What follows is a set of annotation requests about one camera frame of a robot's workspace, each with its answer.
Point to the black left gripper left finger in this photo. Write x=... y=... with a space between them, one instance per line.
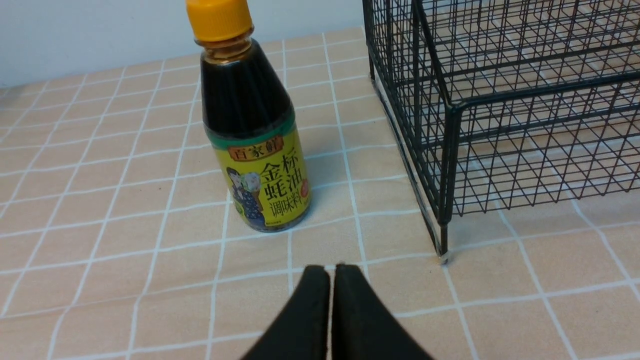
x=300 y=331

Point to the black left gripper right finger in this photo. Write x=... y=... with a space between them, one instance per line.
x=362 y=327

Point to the yellow-capped oyster sauce bottle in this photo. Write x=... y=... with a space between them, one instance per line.
x=249 y=118

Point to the black wire mesh shelf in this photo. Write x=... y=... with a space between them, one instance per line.
x=500 y=104

